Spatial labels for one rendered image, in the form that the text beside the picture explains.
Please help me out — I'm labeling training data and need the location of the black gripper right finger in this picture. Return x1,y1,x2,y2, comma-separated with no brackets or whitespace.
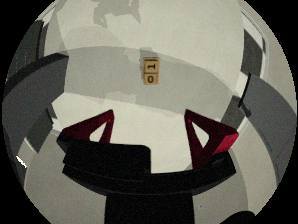
184,109,239,169

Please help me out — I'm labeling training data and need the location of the tan cardboard cube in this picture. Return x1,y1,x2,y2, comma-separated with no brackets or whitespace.
145,60,158,73
144,72,157,85

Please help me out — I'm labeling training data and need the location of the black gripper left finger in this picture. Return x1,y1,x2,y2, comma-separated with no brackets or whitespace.
59,109,115,143

